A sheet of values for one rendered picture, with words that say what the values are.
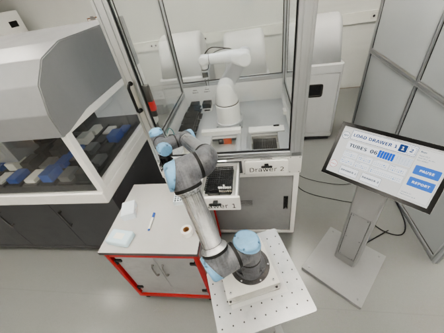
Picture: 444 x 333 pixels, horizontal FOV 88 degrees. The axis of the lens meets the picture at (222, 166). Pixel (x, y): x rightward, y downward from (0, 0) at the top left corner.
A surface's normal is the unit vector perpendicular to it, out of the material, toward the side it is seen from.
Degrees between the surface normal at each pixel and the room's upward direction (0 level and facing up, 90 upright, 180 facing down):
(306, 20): 90
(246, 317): 0
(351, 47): 90
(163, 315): 0
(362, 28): 90
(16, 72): 41
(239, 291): 0
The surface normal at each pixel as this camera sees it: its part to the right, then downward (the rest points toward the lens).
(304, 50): -0.09, 0.65
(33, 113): -0.14, 0.34
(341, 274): -0.17, -0.74
